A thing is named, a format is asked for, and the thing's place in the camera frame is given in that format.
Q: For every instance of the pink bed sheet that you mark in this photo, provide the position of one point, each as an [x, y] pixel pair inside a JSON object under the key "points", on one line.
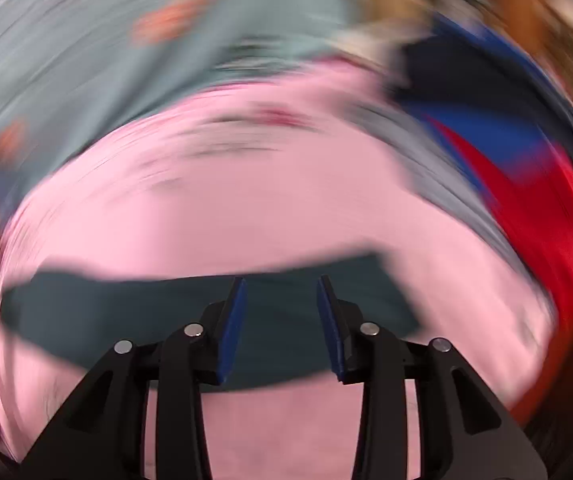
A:
{"points": [[276, 175]]}

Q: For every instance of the dark green pants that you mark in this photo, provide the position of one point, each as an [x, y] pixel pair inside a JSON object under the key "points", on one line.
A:
{"points": [[279, 332]]}

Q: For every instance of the light teal printed blanket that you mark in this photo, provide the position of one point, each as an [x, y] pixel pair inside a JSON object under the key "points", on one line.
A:
{"points": [[91, 60]]}

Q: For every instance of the blue and red cloth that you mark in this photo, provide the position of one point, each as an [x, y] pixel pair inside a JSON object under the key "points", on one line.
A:
{"points": [[526, 195]]}

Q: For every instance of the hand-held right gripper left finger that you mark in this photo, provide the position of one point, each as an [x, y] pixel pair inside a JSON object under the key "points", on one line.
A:
{"points": [[230, 330]]}

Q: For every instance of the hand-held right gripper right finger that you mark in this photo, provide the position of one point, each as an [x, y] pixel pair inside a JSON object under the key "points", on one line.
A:
{"points": [[330, 330]]}

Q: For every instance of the grey striped cloth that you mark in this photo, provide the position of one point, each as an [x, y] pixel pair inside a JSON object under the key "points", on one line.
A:
{"points": [[441, 180]]}

